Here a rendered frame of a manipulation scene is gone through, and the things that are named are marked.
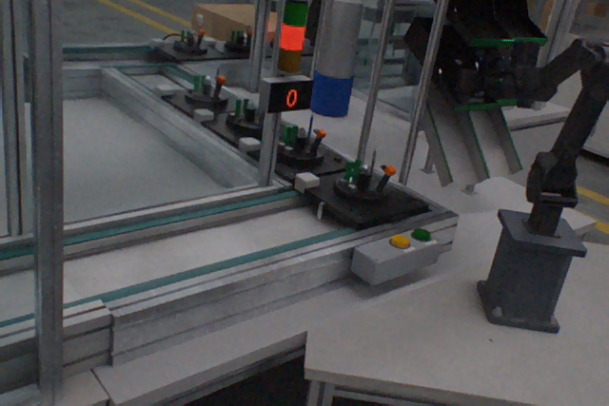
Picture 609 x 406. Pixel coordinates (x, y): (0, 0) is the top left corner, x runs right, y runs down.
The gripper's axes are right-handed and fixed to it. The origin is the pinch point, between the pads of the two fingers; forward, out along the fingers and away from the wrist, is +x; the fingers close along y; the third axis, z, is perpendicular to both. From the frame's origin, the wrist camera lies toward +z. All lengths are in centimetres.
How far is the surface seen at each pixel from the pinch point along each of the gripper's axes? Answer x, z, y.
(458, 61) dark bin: 14.5, 5.5, -4.4
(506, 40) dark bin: -4.5, 10.8, -3.4
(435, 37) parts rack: 4.9, 10.2, 10.6
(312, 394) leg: -32, -59, 54
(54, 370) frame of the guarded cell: -35, -48, 99
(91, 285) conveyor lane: -13, -43, 91
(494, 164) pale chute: 9.2, -21.4, -17.2
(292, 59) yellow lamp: 1.8, 1.4, 49.4
